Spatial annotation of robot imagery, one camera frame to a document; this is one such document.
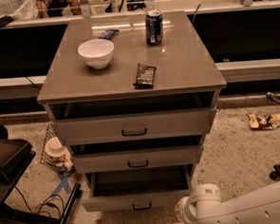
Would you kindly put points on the grey bottom drawer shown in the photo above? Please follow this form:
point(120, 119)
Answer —
point(138, 189)

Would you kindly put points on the grey drawer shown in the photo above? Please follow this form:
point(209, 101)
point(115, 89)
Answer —
point(137, 126)
point(138, 189)
point(137, 154)

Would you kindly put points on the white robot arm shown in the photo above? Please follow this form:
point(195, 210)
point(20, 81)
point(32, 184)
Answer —
point(204, 206)

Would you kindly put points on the grey drawer cabinet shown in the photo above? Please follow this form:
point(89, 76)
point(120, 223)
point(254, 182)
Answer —
point(186, 75)

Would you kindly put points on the grey top drawer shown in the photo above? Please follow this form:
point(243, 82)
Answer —
point(137, 126)

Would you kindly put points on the grey middle drawer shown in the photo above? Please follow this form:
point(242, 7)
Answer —
point(137, 154)

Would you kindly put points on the dark chocolate bar wrapper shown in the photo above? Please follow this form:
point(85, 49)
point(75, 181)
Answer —
point(145, 77)

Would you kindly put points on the white ceramic bowl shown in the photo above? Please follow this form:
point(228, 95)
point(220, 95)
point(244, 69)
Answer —
point(97, 53)

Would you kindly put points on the blue snack bar wrapper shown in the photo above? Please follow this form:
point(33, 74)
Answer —
point(109, 34)

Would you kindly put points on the blue soda can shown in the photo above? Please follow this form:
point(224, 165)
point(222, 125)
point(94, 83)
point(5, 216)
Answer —
point(153, 27)

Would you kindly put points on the white cup in basket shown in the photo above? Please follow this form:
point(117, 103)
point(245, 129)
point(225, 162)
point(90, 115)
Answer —
point(54, 148)

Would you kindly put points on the black stand leg left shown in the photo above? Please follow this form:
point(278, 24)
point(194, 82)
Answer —
point(71, 201)

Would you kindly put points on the black stand leg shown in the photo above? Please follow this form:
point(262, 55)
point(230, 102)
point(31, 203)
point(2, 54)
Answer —
point(275, 173)
point(71, 201)

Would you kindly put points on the blue can on floor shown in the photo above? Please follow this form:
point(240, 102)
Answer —
point(273, 97)

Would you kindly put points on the crumpled snack bag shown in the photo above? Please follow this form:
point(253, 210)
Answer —
point(264, 122)

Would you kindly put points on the black office chair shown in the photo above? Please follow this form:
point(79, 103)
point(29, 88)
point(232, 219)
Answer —
point(15, 157)

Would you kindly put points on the black stand leg right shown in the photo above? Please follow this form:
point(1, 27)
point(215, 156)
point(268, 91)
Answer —
point(275, 173)

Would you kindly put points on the black device on ledge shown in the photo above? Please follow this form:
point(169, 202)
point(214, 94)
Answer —
point(5, 21)

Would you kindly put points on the wire mesh waste basket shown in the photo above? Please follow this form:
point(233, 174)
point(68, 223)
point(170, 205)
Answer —
point(61, 164)

